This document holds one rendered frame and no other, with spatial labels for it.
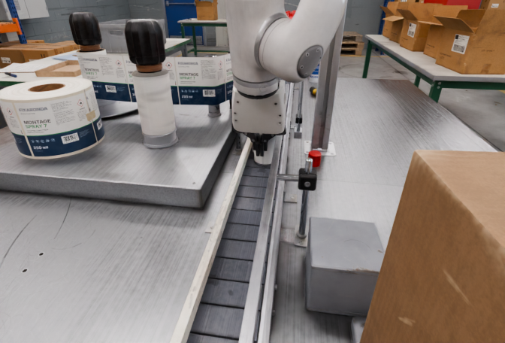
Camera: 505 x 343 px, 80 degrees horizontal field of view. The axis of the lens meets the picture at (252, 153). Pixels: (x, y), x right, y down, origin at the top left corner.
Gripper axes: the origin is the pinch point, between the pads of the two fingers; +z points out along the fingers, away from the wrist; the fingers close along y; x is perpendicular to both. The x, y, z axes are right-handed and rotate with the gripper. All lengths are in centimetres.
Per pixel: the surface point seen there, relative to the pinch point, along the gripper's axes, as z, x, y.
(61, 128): -0.4, -0.9, 46.7
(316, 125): 10.2, -18.6, -13.0
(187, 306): -9.6, 35.0, 3.8
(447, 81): 71, -135, -103
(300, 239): 5.3, 17.9, -9.3
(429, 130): 25, -36, -51
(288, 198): 9.5, 6.3, -6.6
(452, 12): 64, -223, -127
